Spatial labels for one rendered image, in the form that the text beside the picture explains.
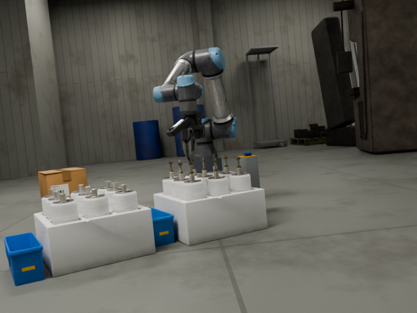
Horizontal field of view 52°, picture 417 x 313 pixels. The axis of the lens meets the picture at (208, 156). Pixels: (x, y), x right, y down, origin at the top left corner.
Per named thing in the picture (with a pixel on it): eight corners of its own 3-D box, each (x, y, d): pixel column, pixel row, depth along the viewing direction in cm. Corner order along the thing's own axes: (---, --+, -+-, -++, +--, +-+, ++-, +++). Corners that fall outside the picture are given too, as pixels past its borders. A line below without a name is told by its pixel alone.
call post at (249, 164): (244, 216, 221) (238, 156, 219) (255, 213, 224) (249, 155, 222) (251, 218, 215) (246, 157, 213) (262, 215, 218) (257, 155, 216)
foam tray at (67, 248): (38, 254, 184) (33, 213, 183) (125, 236, 202) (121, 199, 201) (53, 277, 150) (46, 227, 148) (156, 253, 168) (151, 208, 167)
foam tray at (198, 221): (156, 230, 209) (152, 194, 207) (226, 216, 226) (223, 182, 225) (188, 246, 174) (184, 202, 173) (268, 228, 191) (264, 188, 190)
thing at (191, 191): (211, 221, 184) (208, 179, 183) (198, 226, 177) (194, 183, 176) (194, 220, 190) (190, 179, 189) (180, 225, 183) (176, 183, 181)
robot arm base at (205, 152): (192, 158, 257) (190, 142, 257) (216, 156, 258) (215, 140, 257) (192, 160, 242) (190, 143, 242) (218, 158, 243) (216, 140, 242)
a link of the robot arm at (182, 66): (175, 49, 229) (149, 87, 189) (195, 47, 226) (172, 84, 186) (180, 70, 235) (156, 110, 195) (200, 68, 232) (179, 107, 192)
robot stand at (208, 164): (194, 207, 260) (189, 158, 259) (223, 204, 261) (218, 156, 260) (195, 213, 243) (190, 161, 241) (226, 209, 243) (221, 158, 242)
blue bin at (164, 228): (131, 235, 202) (128, 210, 202) (152, 231, 208) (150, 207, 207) (153, 248, 176) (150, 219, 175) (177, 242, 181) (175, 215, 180)
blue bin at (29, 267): (7, 266, 169) (3, 237, 168) (36, 260, 174) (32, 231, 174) (12, 287, 143) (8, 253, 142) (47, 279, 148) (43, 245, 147)
